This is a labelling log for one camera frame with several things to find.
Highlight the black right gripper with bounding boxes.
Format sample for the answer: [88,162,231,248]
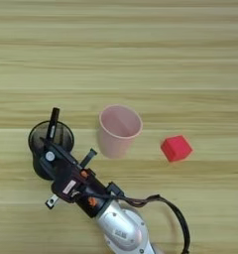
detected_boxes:
[38,136,125,219]

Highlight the black mesh pen holder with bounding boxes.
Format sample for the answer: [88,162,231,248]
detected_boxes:
[27,120,75,182]

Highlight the red cube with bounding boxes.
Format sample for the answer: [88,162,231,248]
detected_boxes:
[160,134,194,163]

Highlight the black box with white label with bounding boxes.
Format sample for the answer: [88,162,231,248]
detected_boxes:
[51,170,89,203]

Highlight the black marker pen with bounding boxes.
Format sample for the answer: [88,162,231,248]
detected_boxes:
[45,106,60,147]

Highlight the pink plastic cup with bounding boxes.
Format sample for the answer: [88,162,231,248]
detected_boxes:
[97,104,144,160]

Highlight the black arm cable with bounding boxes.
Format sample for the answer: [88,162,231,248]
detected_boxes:
[100,192,191,254]

